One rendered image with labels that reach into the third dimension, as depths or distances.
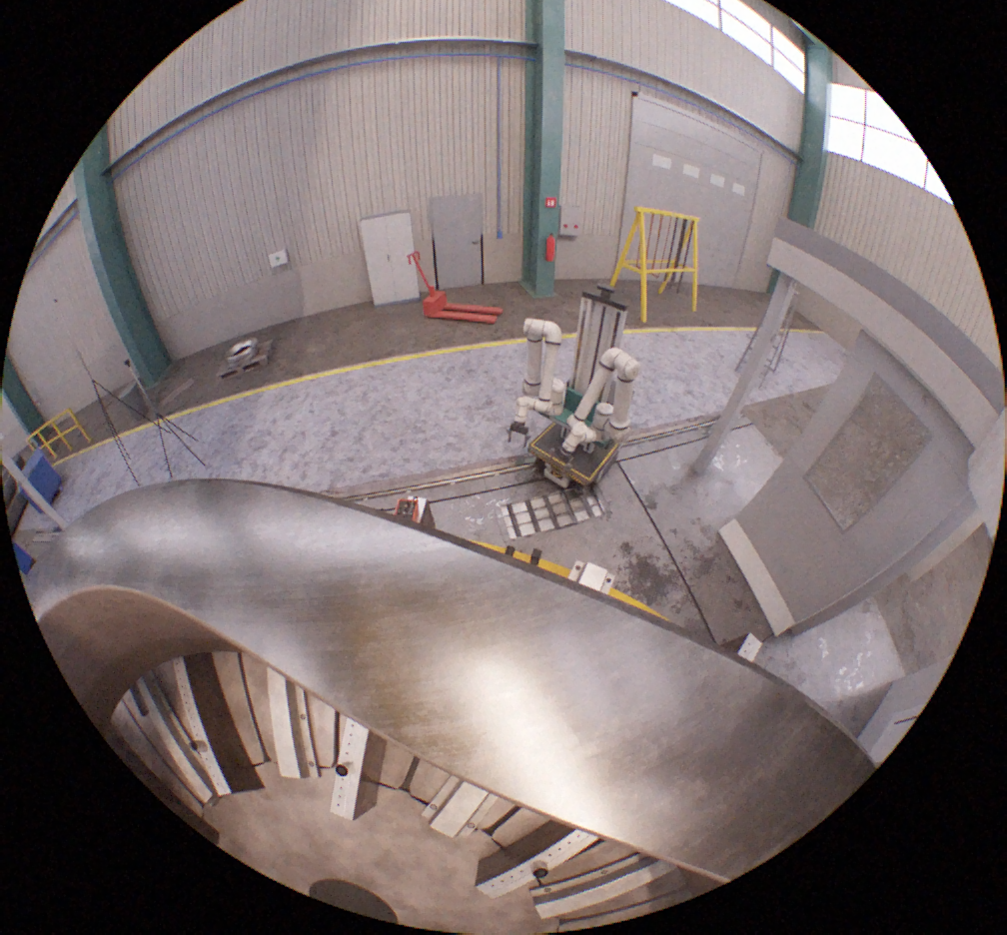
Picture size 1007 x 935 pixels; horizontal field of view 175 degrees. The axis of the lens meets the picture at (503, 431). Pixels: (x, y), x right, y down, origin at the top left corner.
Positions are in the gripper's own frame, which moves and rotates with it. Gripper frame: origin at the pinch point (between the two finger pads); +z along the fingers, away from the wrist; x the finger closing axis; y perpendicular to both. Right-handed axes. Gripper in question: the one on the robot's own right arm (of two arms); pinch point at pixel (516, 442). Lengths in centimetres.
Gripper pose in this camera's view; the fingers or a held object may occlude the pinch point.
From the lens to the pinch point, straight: 247.2
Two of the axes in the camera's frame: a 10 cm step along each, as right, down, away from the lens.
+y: 5.1, -2.5, 8.2
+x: -8.5, -2.8, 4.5
